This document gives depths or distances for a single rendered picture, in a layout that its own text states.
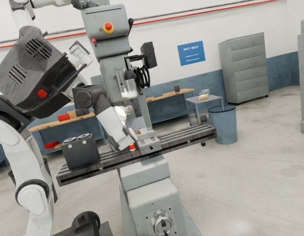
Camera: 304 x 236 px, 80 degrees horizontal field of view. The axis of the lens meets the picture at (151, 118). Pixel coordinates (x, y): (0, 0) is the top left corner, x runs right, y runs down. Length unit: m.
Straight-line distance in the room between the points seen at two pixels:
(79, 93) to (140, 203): 0.73
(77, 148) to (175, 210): 0.80
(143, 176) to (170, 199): 0.24
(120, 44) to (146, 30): 4.67
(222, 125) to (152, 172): 2.27
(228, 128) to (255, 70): 3.54
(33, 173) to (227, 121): 2.91
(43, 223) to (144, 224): 0.55
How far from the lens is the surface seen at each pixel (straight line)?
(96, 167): 1.40
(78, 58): 1.08
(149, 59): 1.65
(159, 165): 1.30
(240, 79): 6.29
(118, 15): 1.25
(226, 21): 7.07
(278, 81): 8.26
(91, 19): 1.24
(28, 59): 0.93
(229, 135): 3.47
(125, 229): 1.90
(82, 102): 0.88
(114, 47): 1.29
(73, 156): 1.46
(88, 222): 1.44
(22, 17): 1.30
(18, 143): 1.03
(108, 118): 0.90
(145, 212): 1.24
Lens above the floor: 1.42
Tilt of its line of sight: 12 degrees down
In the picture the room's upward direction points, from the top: 13 degrees counter-clockwise
